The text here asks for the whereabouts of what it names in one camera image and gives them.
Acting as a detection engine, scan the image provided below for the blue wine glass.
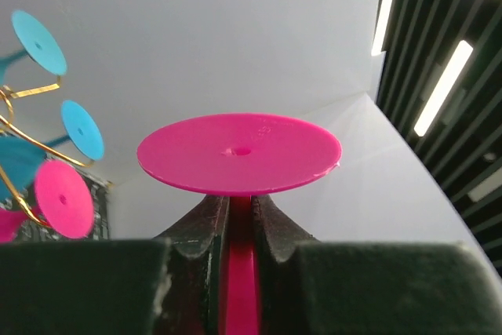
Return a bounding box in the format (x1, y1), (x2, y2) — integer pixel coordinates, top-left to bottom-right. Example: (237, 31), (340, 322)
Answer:
(1, 100), (105, 191)
(1, 9), (67, 82)

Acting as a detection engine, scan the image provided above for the pink wine glass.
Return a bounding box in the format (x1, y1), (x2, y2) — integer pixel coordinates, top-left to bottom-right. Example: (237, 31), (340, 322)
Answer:
(136, 113), (342, 334)
(1, 160), (94, 243)

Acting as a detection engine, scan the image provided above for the blue wine glass front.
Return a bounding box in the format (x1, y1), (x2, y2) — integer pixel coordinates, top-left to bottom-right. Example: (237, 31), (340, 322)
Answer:
(1, 100), (105, 191)

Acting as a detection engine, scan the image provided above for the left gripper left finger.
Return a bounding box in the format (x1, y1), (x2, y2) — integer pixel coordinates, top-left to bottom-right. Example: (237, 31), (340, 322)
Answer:
(1, 195), (229, 334)

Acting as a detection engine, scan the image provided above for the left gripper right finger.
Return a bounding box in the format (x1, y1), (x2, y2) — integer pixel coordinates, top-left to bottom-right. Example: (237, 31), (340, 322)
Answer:
(252, 195), (501, 334)

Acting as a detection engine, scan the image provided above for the gold wire glass rack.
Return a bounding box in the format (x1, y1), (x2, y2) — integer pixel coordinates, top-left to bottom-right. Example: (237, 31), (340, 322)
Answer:
(1, 75), (95, 228)

